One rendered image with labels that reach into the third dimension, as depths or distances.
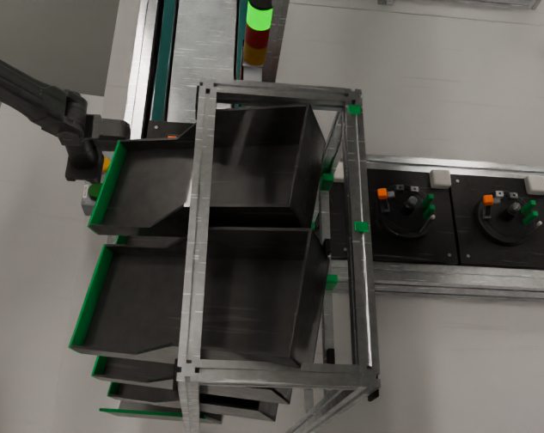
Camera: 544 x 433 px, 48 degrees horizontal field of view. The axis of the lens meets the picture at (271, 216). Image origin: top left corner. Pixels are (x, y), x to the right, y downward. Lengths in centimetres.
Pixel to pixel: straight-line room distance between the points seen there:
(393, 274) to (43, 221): 84
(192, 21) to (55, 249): 74
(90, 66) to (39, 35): 29
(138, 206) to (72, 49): 224
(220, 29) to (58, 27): 142
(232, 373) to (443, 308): 101
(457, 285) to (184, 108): 81
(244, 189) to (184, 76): 98
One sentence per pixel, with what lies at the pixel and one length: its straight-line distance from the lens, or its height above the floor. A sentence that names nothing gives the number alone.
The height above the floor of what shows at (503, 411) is 86.
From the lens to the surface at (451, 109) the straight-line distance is 184.
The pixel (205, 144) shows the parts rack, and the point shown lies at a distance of 68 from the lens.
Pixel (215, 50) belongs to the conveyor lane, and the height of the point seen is 92.
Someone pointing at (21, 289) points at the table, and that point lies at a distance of 150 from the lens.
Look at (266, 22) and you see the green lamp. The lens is 118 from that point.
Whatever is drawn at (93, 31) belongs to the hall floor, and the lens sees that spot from 305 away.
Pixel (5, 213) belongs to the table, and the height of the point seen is 86.
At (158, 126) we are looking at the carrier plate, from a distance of 152.
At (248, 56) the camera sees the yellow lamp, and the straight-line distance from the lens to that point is 125.
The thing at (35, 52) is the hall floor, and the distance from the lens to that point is 301.
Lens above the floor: 223
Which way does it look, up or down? 63 degrees down
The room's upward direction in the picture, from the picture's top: 14 degrees clockwise
